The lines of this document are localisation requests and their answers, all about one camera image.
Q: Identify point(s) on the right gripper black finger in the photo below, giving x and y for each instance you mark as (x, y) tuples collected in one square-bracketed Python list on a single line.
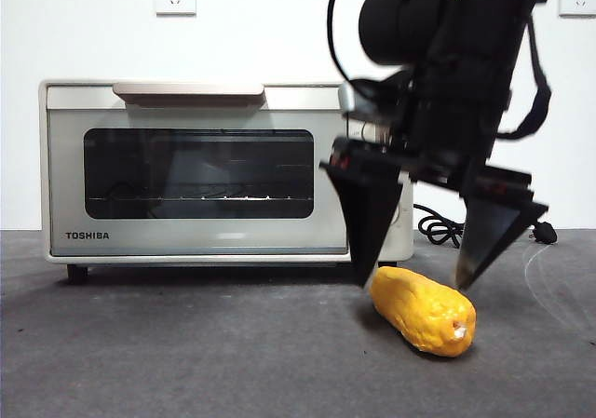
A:
[(368, 213), (493, 232)]

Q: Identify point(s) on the yellow corn cob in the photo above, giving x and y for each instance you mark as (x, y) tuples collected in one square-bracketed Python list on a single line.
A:
[(419, 306)]

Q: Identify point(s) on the glass-windowed cream oven door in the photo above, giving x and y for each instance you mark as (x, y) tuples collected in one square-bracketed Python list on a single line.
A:
[(205, 236)]

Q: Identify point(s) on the cream round oven knob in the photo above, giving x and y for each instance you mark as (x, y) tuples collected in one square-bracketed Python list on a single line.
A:
[(372, 131), (396, 213)]

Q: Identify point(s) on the black oven foot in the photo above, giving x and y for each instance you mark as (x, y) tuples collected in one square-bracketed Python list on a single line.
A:
[(77, 273)]

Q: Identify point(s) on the cream Toshiba toaster oven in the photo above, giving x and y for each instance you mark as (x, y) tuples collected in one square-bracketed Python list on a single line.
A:
[(44, 176)]

